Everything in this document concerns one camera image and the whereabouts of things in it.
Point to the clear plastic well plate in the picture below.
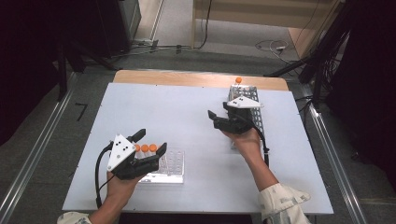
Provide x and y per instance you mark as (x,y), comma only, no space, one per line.
(174,165)

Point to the aluminium floor rail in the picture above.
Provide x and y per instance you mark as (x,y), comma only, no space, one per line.
(336,174)
(37,143)

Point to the black metal stand post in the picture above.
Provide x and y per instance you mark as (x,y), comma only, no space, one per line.
(62,74)

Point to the metal test tube rack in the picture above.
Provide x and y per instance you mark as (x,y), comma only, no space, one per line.
(247,90)

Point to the light wooden furniture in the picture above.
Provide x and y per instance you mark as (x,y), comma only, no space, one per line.
(267,12)

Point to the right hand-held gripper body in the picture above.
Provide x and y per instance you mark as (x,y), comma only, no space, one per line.
(239,123)

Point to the person's left hand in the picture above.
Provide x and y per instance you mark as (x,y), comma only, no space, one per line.
(120,189)

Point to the dark cabinet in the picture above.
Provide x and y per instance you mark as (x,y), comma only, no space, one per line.
(115,28)

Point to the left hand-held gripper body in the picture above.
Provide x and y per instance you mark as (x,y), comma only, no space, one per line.
(120,152)

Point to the person's right hand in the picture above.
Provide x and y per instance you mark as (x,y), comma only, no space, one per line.
(247,143)

